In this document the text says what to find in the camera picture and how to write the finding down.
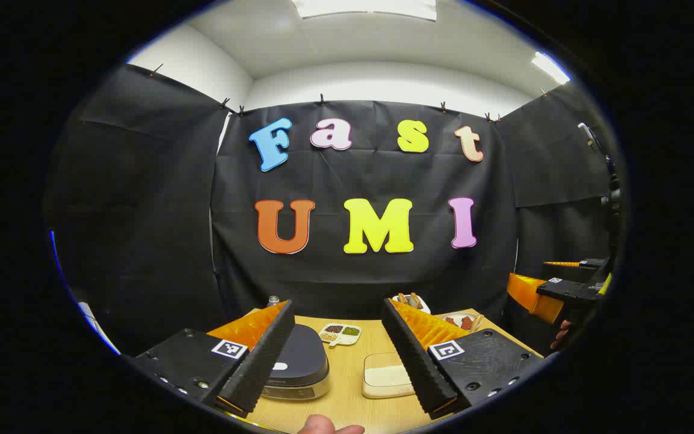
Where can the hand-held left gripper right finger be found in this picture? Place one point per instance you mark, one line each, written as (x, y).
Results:
(413, 361)

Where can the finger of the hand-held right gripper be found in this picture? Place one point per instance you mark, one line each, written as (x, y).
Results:
(591, 263)
(567, 290)

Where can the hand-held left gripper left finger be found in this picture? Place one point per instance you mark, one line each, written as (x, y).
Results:
(262, 361)

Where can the clear box of rice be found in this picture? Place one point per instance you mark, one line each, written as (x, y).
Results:
(383, 377)

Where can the dark grey rice cooker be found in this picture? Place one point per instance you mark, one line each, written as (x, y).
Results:
(305, 361)

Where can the wooden spoon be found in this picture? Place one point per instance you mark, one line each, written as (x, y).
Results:
(478, 322)

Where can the brown meat piece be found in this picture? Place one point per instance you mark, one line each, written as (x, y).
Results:
(449, 321)
(466, 323)

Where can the white toaster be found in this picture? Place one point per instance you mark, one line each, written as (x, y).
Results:
(424, 307)

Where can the small clear bottle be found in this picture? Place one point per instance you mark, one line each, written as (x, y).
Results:
(273, 301)

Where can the white round plate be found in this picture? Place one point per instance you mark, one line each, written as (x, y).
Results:
(454, 314)

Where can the black metal stand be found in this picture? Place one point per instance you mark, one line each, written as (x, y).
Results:
(612, 193)

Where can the white divided seasoning dish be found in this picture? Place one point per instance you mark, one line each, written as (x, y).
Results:
(340, 334)

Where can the white panel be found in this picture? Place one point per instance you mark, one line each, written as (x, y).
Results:
(99, 328)

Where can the black backdrop cloth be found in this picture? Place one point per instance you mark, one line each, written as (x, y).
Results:
(323, 175)

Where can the rectangular ceiling light panel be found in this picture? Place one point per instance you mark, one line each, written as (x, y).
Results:
(365, 8)
(550, 67)

